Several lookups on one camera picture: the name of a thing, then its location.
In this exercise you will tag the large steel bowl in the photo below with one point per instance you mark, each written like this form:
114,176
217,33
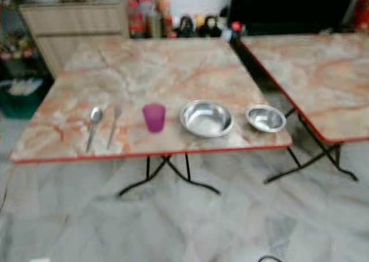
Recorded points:
206,119

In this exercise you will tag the green plastic bin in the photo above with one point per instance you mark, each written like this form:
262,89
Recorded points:
23,103

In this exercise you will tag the glass display shelf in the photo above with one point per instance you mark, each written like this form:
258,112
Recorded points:
14,46

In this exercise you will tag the steel spoon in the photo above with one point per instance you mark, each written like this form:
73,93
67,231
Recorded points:
96,114

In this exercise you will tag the steel fork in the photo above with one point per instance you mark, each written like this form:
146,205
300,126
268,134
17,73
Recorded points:
114,126

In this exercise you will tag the light wooden cabinet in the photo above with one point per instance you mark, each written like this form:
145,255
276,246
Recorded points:
75,34

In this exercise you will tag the purple plastic cup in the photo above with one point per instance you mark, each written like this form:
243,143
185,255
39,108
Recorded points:
154,118

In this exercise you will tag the marble-print folding table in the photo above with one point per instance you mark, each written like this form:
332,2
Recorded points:
311,72
150,75

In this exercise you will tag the red-lid plastic bottle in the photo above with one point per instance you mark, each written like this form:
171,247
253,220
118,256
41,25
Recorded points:
135,21

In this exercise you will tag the orange red-lid jar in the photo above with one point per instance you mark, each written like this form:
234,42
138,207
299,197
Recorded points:
159,0

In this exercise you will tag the black figurine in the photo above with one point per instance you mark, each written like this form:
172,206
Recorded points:
211,28
185,28

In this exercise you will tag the small red object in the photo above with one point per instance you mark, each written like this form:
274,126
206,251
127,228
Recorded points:
236,26

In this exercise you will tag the small steel bowl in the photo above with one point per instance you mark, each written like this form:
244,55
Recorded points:
266,118

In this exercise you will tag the black television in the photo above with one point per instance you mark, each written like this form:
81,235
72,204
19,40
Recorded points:
291,7

